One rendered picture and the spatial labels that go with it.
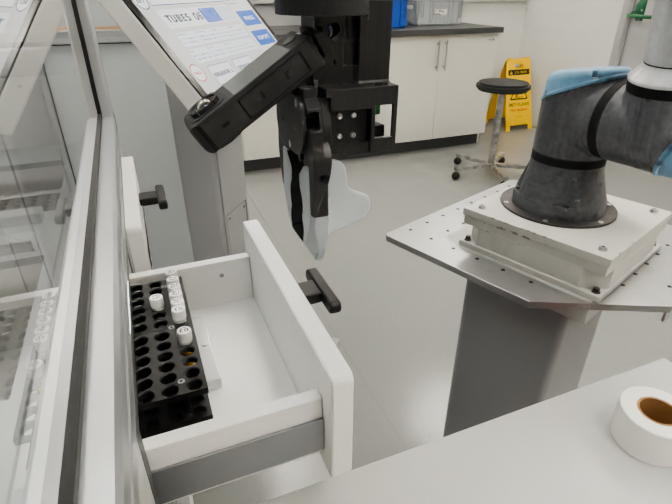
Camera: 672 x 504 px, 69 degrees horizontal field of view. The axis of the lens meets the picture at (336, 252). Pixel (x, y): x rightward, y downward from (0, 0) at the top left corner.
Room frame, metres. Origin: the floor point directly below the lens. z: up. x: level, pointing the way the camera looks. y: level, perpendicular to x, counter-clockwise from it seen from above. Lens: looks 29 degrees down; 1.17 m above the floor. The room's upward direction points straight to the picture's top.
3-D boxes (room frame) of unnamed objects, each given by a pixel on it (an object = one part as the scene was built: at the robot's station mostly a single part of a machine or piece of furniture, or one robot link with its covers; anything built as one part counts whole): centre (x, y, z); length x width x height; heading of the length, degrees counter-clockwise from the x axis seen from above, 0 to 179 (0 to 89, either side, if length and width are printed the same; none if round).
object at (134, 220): (0.64, 0.29, 0.87); 0.29 x 0.02 x 0.11; 22
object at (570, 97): (0.78, -0.39, 1.00); 0.13 x 0.12 x 0.14; 30
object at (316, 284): (0.40, 0.02, 0.91); 0.07 x 0.04 x 0.01; 22
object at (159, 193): (0.65, 0.26, 0.91); 0.07 x 0.04 x 0.01; 22
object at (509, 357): (0.79, -0.39, 0.38); 0.30 x 0.30 x 0.76; 41
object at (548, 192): (0.79, -0.39, 0.88); 0.15 x 0.15 x 0.10
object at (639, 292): (0.80, -0.41, 0.70); 0.45 x 0.44 x 0.12; 131
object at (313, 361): (0.39, 0.05, 0.87); 0.29 x 0.02 x 0.11; 22
